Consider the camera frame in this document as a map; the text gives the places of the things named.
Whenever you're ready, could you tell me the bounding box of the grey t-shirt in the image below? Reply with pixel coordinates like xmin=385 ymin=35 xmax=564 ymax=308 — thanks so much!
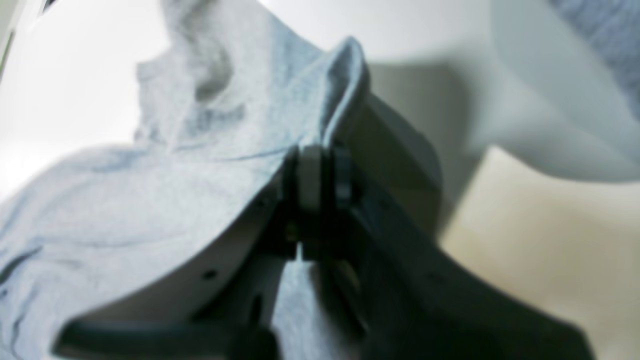
xmin=0 ymin=0 xmax=640 ymax=360

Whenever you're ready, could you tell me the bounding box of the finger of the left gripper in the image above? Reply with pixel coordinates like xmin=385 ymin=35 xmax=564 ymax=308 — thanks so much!
xmin=52 ymin=147 xmax=298 ymax=360
xmin=325 ymin=146 xmax=595 ymax=360

